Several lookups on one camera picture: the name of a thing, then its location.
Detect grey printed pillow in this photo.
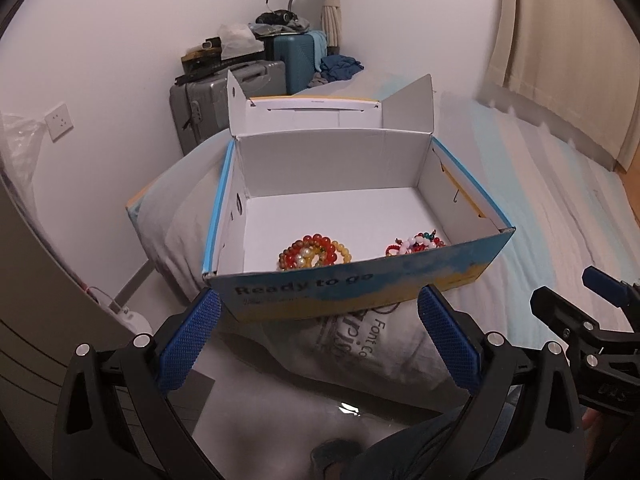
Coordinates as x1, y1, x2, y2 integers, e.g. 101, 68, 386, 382
125, 127, 476, 401

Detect white device with cable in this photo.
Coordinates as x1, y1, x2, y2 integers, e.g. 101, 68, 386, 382
90, 287, 153, 341

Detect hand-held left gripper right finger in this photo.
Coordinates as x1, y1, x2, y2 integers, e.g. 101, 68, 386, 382
416, 284, 588, 480

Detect tied beige curtain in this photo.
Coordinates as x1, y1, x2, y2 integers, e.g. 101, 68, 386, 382
320, 0, 346, 58

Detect striped bed sheet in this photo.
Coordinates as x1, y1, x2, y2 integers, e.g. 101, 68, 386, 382
360, 67, 640, 351

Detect white wall socket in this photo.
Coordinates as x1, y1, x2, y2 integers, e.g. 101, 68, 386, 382
44, 103, 73, 140

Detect person's right hand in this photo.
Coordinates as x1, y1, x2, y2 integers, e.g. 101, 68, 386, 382
582, 407, 626, 441

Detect black bag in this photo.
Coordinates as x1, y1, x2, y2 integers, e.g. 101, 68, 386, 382
255, 7, 311, 38

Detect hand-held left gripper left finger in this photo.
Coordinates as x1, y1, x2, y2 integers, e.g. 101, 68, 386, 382
52, 287, 236, 480

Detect black and yellow box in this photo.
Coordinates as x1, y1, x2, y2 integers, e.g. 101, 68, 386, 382
180, 36, 266, 78

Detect grey suitcase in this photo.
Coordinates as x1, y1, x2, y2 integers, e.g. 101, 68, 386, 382
169, 60, 287, 157

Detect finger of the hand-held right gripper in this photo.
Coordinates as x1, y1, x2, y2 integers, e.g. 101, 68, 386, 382
530, 286, 601, 356
582, 266, 640, 318

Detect brown bead bracelet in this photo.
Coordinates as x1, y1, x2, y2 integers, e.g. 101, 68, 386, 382
277, 241, 354, 272

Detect red bead bracelet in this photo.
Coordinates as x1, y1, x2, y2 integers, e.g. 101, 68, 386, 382
286, 234, 338, 268

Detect blue and yellow cardboard box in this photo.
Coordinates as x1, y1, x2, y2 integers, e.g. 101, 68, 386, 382
201, 71, 516, 323

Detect white plastic bag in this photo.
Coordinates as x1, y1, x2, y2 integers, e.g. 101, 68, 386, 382
217, 22, 266, 58

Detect grey curved furniture panel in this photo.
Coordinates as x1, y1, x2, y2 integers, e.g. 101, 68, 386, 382
0, 170, 151, 480

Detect blue clothes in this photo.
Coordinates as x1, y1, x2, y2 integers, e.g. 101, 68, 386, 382
307, 53, 364, 88

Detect teal suitcase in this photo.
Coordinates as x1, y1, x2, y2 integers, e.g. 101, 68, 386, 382
272, 30, 328, 96

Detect beige window curtain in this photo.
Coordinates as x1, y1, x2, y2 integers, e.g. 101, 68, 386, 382
482, 0, 640, 173

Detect clear plastic bag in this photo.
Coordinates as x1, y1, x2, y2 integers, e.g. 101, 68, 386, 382
0, 112, 46, 211

